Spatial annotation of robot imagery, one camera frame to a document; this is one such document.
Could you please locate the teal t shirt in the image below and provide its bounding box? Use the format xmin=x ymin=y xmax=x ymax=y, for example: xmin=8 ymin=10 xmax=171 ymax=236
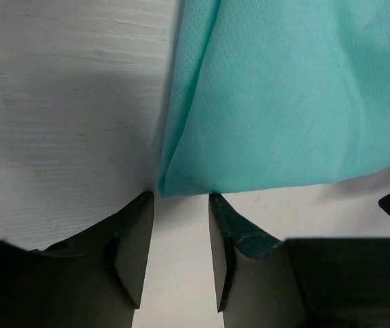
xmin=158 ymin=1 xmax=390 ymax=197

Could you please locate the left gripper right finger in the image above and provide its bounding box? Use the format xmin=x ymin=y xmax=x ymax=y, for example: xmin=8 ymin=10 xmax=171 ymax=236
xmin=208 ymin=194 xmax=390 ymax=327

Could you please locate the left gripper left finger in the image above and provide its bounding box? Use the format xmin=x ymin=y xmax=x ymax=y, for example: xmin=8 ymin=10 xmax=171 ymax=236
xmin=0 ymin=191 xmax=154 ymax=327

